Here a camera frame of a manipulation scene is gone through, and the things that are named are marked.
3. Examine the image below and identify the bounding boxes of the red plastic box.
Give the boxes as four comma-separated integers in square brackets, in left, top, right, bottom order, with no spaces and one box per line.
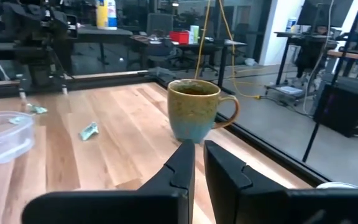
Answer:
[168,30,190,45]

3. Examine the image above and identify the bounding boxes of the green paper packet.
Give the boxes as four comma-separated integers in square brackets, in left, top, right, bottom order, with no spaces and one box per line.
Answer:
[26,103,48,115]
[78,121,100,142]

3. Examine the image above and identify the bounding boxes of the black work desk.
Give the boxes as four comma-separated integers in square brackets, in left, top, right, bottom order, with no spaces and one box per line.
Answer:
[76,25,134,67]

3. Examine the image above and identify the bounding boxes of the white green carton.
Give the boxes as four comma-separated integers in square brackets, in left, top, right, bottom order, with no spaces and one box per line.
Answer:
[189,24,200,45]

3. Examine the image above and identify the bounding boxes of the yellow hanging cable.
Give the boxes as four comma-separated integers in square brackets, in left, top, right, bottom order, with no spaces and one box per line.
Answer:
[193,0,262,100]

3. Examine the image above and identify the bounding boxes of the small clear plastic container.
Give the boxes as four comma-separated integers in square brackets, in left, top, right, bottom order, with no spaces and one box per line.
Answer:
[314,181,358,190]

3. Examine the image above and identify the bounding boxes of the white flat floor tray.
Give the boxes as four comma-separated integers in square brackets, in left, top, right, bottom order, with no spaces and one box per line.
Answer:
[274,85,305,96]

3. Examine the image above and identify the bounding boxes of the dark cluttered work desk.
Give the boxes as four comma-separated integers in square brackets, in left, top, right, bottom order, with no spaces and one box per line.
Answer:
[129,34,249,90]

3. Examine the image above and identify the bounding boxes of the yellow white blue wipes canister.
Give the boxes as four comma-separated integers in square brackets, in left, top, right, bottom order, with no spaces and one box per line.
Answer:
[96,0,118,31]

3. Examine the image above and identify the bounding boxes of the thin black slanted pole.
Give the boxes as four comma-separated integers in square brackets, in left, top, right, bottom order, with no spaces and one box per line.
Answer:
[301,0,358,163]

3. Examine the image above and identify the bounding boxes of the green glazed ceramic mug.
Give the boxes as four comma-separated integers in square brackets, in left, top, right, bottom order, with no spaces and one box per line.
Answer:
[167,78,241,145]

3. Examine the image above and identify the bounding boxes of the wood top work table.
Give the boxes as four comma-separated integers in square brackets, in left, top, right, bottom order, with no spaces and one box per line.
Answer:
[326,49,358,78]

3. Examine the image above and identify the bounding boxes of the black computer monitor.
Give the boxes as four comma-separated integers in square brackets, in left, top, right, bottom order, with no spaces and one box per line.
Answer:
[296,0,354,29]

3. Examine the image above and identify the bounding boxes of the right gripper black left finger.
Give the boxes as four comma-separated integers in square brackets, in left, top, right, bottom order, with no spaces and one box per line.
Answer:
[21,139,196,224]

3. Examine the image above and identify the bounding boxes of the black office chair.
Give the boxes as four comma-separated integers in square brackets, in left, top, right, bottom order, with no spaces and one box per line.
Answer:
[141,12,198,72]

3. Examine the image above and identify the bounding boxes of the person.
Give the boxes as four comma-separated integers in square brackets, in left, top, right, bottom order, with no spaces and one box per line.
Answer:
[294,24,338,79]

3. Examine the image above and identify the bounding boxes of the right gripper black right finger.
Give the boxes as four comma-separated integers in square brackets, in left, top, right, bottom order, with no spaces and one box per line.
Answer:
[204,139,358,224]

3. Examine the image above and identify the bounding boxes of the black standing desk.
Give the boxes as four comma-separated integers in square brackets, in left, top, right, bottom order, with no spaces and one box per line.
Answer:
[273,30,338,86]

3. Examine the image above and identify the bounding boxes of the black computer tower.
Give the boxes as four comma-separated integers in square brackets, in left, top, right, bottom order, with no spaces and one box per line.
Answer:
[313,83,358,138]

